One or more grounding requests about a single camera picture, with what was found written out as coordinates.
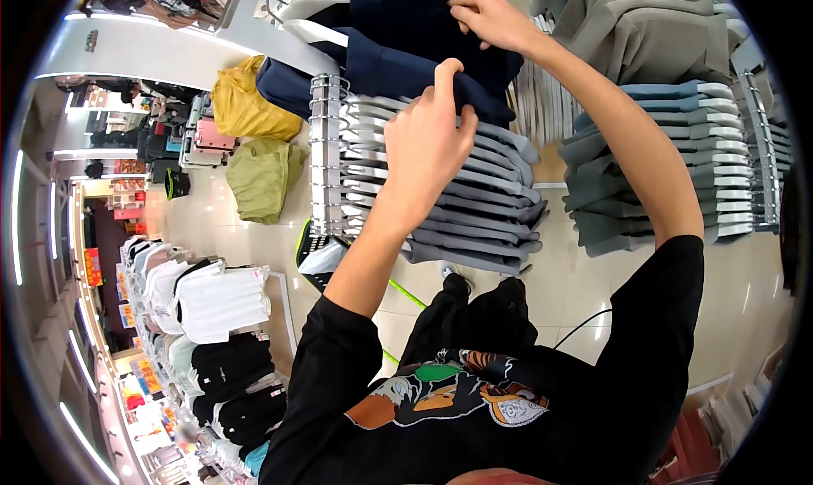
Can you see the full shop wall shelf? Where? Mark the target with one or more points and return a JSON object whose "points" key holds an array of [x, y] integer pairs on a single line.
{"points": [[101, 231]]}

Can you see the person's right hand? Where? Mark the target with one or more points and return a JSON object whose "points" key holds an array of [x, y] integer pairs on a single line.
{"points": [[502, 25]]}

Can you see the person's right fingers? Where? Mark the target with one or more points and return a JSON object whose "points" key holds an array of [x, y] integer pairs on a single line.
{"points": [[470, 12]]}

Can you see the white plastic bag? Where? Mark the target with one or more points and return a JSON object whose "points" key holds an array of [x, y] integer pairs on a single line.
{"points": [[322, 259]]}

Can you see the suitcase display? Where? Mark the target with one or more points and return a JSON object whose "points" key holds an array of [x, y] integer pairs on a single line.
{"points": [[206, 136]]}

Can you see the rack of red and white garments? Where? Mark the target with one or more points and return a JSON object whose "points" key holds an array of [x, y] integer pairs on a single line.
{"points": [[705, 434]]}

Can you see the person's legs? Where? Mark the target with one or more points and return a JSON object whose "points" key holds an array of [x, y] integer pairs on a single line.
{"points": [[470, 326]]}

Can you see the black bag with green trim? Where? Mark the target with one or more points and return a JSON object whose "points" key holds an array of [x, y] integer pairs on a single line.
{"points": [[178, 183]]}

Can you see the row of taupe hung garments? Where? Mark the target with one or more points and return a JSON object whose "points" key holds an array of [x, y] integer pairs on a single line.
{"points": [[648, 34]]}

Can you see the person's left hand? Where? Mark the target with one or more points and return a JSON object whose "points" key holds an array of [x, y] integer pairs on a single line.
{"points": [[422, 155]]}

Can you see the navy garment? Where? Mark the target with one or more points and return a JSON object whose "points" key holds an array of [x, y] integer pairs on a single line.
{"points": [[381, 72], [406, 15]]}

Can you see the person's body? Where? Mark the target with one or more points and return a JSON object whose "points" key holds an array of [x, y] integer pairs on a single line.
{"points": [[571, 434]]}

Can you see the person's left fingers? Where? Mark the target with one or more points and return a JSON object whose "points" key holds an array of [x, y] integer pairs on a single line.
{"points": [[406, 113]]}

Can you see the row of grey hung garments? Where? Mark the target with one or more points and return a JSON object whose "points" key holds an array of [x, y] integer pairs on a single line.
{"points": [[483, 199]]}

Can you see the person's left thumb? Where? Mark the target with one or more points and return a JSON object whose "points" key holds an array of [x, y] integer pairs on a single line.
{"points": [[468, 124]]}

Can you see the person's left index finger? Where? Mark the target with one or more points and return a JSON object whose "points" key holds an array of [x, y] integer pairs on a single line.
{"points": [[448, 82]]}

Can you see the row of grey-green hung garments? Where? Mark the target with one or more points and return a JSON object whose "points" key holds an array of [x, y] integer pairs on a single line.
{"points": [[648, 167]]}

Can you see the yellow cloth bundle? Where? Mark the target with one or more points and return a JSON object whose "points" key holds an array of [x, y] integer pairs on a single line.
{"points": [[248, 107]]}

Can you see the white curved display beam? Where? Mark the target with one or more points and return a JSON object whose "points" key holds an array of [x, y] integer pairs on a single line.
{"points": [[165, 47]]}

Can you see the olive green cloth bundle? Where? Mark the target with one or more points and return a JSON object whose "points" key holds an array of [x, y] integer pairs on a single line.
{"points": [[260, 180]]}

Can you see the full shop clothing shelf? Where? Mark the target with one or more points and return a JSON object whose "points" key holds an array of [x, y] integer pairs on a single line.
{"points": [[216, 332]]}

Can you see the row of white hangers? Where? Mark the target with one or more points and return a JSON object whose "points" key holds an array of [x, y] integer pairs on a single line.
{"points": [[546, 98]]}

